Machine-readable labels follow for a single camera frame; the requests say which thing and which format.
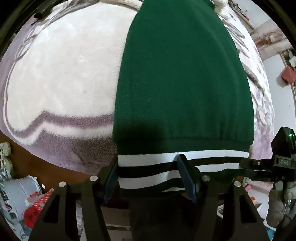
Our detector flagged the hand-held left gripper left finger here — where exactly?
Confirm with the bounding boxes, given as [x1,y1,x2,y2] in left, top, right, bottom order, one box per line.
[30,159,119,241]

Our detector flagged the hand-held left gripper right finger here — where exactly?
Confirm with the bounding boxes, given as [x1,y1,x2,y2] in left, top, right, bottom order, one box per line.
[177,153,270,241]

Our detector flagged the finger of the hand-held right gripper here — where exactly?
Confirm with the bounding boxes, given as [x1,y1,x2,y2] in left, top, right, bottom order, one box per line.
[239,158,276,181]

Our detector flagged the green and white varsity jacket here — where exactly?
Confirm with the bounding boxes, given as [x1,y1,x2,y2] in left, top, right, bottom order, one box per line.
[113,0,255,195]

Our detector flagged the person's right hand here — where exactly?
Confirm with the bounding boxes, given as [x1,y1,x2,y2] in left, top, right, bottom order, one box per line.
[266,180,296,229]

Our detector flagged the dusty red garment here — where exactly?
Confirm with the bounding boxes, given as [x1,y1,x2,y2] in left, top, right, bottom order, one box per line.
[280,66,296,88]

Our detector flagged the red patterned box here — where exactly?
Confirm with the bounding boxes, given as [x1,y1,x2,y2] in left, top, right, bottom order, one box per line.
[24,188,55,225]

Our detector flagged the white plush cloth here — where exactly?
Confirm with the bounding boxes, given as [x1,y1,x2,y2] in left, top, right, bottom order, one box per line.
[287,50,296,68]

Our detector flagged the white printed bag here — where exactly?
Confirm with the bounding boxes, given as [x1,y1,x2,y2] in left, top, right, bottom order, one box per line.
[0,176,43,235]

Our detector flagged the cream plush item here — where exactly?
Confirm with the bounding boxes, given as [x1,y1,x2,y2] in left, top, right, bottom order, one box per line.
[0,142,12,180]

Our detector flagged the floral purple bed blanket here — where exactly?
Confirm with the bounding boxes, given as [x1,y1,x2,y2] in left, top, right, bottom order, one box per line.
[0,0,276,177]

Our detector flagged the folded white fluffy blanket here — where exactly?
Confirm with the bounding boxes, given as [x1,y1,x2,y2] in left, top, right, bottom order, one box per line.
[211,0,230,11]

